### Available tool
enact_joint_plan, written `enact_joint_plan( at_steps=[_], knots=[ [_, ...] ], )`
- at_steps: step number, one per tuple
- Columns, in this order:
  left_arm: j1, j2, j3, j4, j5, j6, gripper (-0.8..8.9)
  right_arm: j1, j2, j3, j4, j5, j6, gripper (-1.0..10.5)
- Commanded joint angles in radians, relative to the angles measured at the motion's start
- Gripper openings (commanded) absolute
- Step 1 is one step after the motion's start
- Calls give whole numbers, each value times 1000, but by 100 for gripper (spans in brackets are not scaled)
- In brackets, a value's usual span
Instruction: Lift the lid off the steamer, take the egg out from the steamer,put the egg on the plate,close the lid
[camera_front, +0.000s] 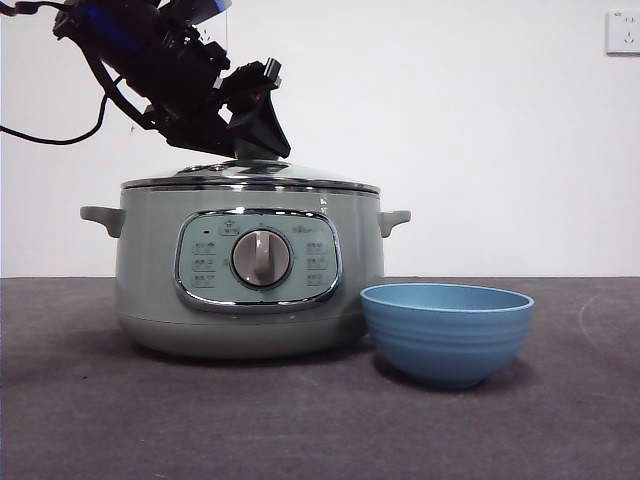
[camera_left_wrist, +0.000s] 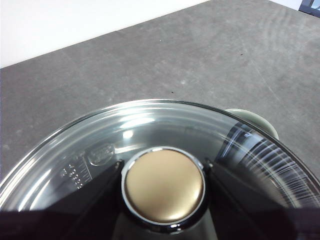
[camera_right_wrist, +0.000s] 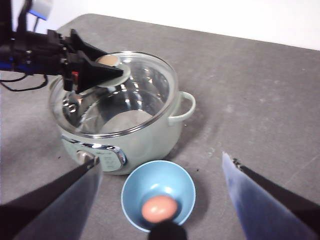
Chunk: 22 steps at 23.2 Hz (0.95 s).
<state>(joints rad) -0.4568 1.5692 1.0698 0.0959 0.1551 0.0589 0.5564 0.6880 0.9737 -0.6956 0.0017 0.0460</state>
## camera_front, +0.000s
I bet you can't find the blue ribbed bowl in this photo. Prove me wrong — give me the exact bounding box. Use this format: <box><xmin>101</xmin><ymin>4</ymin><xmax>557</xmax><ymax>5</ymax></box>
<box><xmin>359</xmin><ymin>282</ymin><xmax>535</xmax><ymax>390</ymax></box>

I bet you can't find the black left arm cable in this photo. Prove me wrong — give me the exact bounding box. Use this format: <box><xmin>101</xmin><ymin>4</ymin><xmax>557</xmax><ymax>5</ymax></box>
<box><xmin>0</xmin><ymin>84</ymin><xmax>151</xmax><ymax>146</ymax></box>

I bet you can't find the pale green electric steamer pot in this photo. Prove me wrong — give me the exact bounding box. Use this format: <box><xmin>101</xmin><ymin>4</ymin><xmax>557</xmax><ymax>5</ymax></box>
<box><xmin>79</xmin><ymin>187</ymin><xmax>412</xmax><ymax>360</ymax></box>

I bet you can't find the glass lid with green knob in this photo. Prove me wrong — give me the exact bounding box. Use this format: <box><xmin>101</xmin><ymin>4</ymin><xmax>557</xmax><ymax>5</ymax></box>
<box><xmin>121</xmin><ymin>142</ymin><xmax>381</xmax><ymax>194</ymax></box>

